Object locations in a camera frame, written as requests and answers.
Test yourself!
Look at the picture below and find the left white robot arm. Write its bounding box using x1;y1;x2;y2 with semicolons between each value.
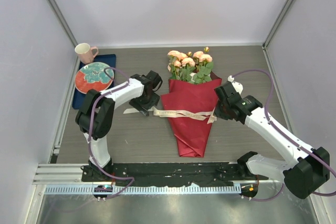
75;71;163;182

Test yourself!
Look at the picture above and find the perforated metal rail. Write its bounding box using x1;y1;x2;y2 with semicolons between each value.
45;183;241;195

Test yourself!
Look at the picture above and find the red and teal plate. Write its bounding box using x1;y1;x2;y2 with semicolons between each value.
75;62;114;94

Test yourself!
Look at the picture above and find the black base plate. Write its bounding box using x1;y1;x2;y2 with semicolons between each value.
81;162;268;187

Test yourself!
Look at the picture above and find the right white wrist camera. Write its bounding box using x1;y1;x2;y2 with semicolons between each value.
227;76;244;94

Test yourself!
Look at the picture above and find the pink fake flower bouquet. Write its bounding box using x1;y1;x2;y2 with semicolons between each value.
167;47;214;84

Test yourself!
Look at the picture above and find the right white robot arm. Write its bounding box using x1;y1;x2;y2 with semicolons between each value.
214;81;330;199

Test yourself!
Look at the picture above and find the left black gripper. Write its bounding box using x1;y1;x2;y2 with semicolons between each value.
130;92;160;116

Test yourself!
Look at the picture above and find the cream ribbon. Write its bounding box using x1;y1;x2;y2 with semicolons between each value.
123;106;217;125

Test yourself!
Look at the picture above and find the pink ceramic mug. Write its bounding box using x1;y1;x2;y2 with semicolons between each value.
75;43;99;65

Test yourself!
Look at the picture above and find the red wrapping paper sheet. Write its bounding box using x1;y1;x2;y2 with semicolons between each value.
161;73;222;157

